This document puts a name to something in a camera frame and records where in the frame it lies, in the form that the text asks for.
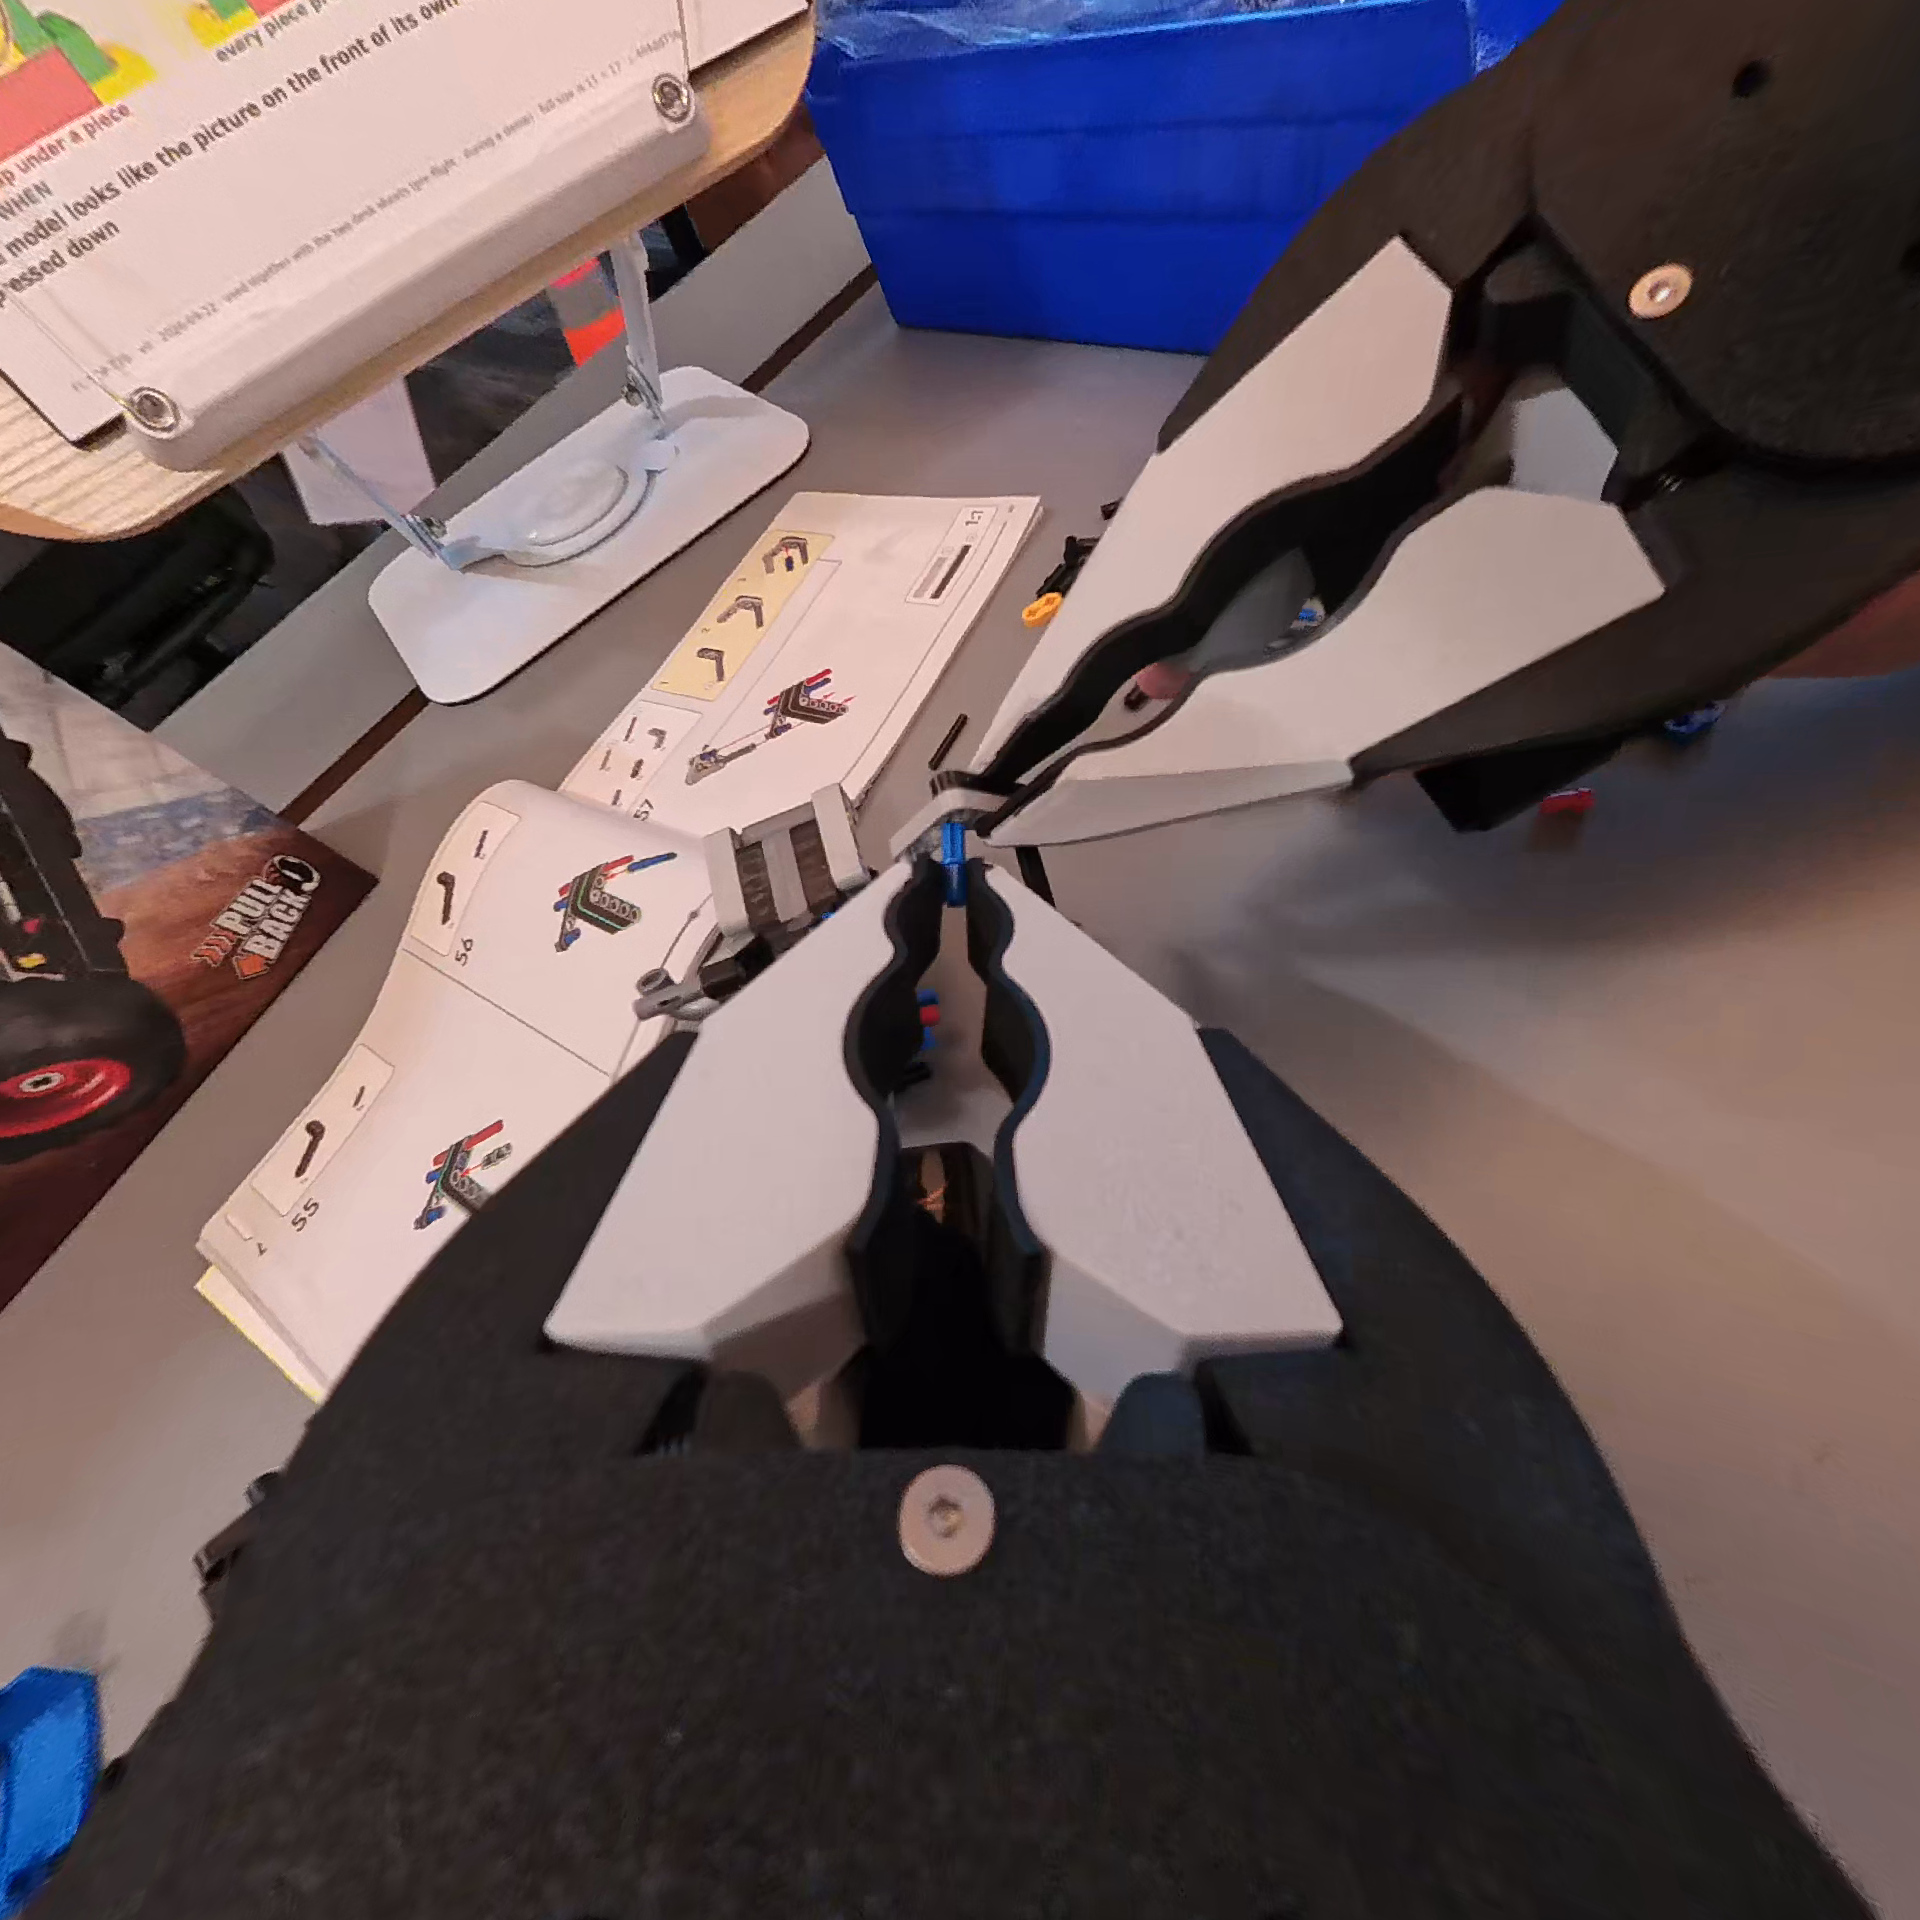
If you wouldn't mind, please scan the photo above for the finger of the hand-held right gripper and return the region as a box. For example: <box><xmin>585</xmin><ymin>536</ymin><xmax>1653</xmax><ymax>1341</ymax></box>
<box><xmin>932</xmin><ymin>233</ymin><xmax>1470</xmax><ymax>793</ymax></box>
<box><xmin>974</xmin><ymin>481</ymin><xmax>1670</xmax><ymax>847</ymax></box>

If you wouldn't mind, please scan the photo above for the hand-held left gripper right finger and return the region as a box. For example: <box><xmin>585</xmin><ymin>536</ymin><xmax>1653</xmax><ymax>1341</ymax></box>
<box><xmin>957</xmin><ymin>861</ymin><xmax>1343</xmax><ymax>1448</ymax></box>

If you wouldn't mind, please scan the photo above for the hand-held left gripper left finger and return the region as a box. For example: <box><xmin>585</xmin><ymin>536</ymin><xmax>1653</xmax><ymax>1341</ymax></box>
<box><xmin>545</xmin><ymin>859</ymin><xmax>939</xmax><ymax>1448</ymax></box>

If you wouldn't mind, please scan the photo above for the grey lego assembly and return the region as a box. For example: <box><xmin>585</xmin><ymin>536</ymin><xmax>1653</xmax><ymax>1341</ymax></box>
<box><xmin>629</xmin><ymin>784</ymin><xmax>970</xmax><ymax>1028</ymax></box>

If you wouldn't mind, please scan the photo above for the person's right forearm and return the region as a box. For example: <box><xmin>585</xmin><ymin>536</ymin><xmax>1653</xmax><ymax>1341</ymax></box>
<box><xmin>1755</xmin><ymin>575</ymin><xmax>1920</xmax><ymax>684</ymax></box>

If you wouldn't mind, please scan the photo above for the white lego instruction booklet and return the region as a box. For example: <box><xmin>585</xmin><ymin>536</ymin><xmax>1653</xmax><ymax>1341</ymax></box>
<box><xmin>195</xmin><ymin>492</ymin><xmax>1045</xmax><ymax>1403</ymax></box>

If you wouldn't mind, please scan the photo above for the monster truck lego box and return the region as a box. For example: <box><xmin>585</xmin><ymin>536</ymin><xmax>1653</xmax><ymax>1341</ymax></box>
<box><xmin>0</xmin><ymin>647</ymin><xmax>380</xmax><ymax>1305</ymax></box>

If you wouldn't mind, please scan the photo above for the blue plastic bin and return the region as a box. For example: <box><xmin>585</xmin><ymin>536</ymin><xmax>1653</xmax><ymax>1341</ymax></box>
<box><xmin>804</xmin><ymin>0</ymin><xmax>1478</xmax><ymax>352</ymax></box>

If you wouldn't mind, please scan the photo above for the white metal stand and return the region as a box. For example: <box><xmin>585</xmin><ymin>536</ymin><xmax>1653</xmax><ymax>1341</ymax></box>
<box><xmin>286</xmin><ymin>240</ymin><xmax>814</xmax><ymax>702</ymax></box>

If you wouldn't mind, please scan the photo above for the orange red object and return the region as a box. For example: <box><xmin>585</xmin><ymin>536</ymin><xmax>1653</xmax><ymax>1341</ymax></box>
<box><xmin>547</xmin><ymin>260</ymin><xmax>624</xmax><ymax>360</ymax></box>

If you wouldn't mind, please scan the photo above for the black chair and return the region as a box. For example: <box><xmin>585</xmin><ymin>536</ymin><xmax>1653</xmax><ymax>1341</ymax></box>
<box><xmin>0</xmin><ymin>488</ymin><xmax>274</xmax><ymax>723</ymax></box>

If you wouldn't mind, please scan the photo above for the blue plastic part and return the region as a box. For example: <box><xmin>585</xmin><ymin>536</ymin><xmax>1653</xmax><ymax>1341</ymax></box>
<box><xmin>0</xmin><ymin>1663</ymin><xmax>107</xmax><ymax>1861</ymax></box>

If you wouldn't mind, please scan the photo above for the white framed instruction sign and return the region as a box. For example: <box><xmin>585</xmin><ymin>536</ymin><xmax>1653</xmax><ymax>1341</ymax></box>
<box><xmin>0</xmin><ymin>0</ymin><xmax>714</xmax><ymax>466</ymax></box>

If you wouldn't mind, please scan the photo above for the light wooden board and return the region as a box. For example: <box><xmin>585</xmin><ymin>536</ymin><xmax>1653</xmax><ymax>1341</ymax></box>
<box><xmin>0</xmin><ymin>0</ymin><xmax>819</xmax><ymax>540</ymax></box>

